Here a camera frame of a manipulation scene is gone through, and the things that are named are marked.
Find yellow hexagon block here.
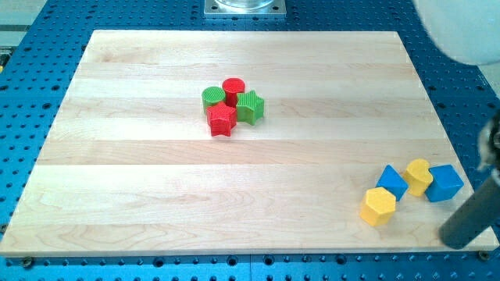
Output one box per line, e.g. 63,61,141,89
359,187,396,226

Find green cylinder block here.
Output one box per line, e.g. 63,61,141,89
202,86,226,112

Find green star block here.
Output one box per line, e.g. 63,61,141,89
236,91,265,126

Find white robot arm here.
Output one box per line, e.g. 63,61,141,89
413,0,499,250

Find blue cube block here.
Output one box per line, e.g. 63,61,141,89
425,164,464,202

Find wooden board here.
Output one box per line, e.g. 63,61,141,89
0,30,500,258

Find red star block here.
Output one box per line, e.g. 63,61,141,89
206,101,238,137

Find yellow heart block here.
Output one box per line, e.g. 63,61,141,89
402,158,434,197

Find red cylinder block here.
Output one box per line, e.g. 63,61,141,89
222,77,245,107

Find blue triangular block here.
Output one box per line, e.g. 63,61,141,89
376,165,409,201

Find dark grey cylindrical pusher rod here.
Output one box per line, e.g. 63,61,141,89
438,173,499,250

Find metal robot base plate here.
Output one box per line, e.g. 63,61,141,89
202,0,287,18

